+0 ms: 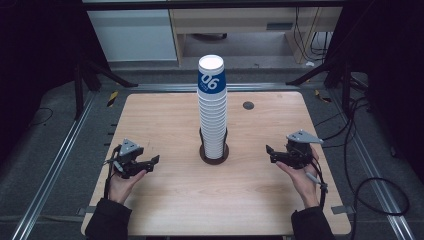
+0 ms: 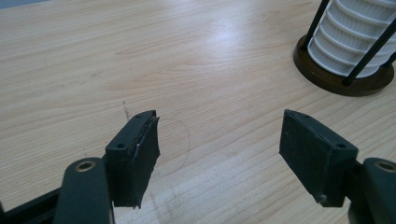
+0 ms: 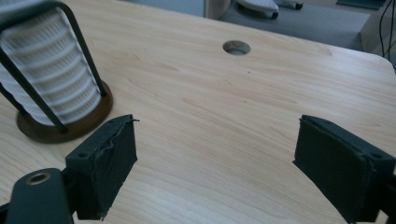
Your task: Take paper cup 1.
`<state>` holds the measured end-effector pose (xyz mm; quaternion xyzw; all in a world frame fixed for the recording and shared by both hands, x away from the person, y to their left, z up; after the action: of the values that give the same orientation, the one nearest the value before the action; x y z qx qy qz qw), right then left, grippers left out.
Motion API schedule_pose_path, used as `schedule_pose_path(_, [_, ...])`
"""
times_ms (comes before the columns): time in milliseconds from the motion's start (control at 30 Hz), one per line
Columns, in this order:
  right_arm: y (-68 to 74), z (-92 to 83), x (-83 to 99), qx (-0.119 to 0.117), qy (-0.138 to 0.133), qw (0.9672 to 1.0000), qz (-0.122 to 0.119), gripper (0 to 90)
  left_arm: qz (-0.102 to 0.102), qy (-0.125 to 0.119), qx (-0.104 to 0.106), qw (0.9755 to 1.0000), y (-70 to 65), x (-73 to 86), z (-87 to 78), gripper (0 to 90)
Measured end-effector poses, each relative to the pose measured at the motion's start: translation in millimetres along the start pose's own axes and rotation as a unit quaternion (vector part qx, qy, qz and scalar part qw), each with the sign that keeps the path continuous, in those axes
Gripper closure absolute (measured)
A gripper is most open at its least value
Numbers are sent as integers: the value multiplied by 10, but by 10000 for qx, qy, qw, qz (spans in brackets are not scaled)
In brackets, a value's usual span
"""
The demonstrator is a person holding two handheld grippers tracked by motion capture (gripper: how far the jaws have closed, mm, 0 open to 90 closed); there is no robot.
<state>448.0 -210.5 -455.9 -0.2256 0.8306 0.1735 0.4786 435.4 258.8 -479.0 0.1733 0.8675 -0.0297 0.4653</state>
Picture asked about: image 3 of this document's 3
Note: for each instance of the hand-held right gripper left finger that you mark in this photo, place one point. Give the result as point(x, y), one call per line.
point(102, 168)

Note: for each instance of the stack of white paper cups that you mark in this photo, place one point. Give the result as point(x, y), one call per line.
point(46, 71)

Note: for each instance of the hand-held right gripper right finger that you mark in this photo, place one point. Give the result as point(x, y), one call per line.
point(336, 168)

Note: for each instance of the chair base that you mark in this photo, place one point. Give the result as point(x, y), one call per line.
point(258, 6)

